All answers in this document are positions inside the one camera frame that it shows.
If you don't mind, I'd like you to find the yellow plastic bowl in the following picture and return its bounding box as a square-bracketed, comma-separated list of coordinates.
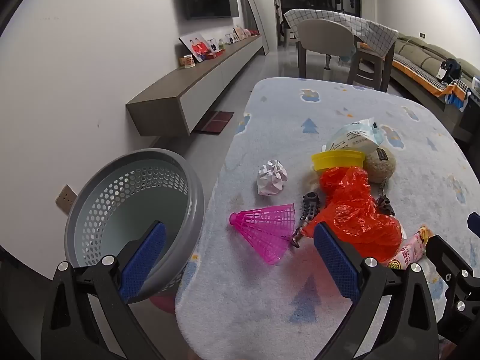
[311, 150, 367, 174]

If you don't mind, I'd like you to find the white and blue wipes packet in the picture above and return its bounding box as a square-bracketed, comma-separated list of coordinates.
[322, 117, 387, 154]

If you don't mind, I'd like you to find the white plastic stool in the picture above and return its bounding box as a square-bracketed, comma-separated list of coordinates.
[279, 26, 297, 47]

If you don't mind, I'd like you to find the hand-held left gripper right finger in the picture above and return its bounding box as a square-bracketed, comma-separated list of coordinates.
[313, 222, 441, 360]

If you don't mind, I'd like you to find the orange plastic bag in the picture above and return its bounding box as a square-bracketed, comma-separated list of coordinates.
[304, 167, 404, 263]

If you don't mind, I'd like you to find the checked tablecloth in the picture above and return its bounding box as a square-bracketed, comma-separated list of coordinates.
[284, 8, 398, 59]

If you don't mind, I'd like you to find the black and white backpack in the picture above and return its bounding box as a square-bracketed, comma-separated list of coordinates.
[437, 58, 462, 83]

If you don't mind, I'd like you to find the dining table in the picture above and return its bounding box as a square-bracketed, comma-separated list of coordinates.
[284, 8, 398, 92]

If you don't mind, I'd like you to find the row of small ornaments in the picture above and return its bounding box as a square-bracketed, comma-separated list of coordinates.
[224, 26, 260, 44]

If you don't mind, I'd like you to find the green sofa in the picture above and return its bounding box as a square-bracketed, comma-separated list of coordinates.
[390, 32, 480, 121]

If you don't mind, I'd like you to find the dark side cabinet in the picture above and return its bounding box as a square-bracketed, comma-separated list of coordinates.
[452, 90, 480, 143]

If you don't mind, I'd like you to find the blue and checked cloth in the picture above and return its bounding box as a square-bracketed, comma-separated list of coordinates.
[444, 79, 473, 111]

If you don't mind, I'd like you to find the grey perforated plastic basket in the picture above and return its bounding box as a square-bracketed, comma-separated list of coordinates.
[64, 149, 205, 304]

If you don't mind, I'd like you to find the grey curved-back chair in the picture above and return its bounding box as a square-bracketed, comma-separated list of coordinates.
[297, 19, 355, 80]

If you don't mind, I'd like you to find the large photo frame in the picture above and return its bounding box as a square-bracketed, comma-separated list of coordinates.
[179, 33, 216, 62]

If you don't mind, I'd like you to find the wooden stool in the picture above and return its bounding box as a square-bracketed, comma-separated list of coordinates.
[348, 43, 383, 91]

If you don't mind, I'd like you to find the grey floating media cabinet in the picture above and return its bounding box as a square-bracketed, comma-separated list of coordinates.
[125, 34, 264, 137]

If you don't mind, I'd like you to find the pink plastic shuttlecock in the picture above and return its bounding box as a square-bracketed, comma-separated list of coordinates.
[229, 203, 297, 264]

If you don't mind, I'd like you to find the dark lumpy charm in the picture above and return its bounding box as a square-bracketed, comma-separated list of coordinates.
[376, 195, 397, 217]

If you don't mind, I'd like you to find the dark metal tool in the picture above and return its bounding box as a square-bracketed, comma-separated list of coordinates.
[290, 192, 322, 249]

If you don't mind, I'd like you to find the white paper ball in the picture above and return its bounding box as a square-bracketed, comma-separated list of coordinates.
[257, 159, 288, 196]

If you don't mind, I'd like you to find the beige plush keychain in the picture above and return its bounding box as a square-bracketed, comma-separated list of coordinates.
[364, 146, 397, 197]

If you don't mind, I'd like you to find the dark red floor mat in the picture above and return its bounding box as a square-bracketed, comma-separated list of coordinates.
[195, 110, 235, 134]

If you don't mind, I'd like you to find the leaning dark framed mirror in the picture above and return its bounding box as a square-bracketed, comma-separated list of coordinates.
[239, 0, 270, 56]

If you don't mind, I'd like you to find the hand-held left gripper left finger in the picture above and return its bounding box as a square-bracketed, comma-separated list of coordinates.
[40, 220, 177, 360]

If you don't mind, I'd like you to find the pink snack wrapper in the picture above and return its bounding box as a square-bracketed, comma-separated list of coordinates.
[388, 225, 436, 271]

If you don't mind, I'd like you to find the wall power socket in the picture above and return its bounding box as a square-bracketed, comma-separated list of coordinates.
[55, 184, 77, 215]

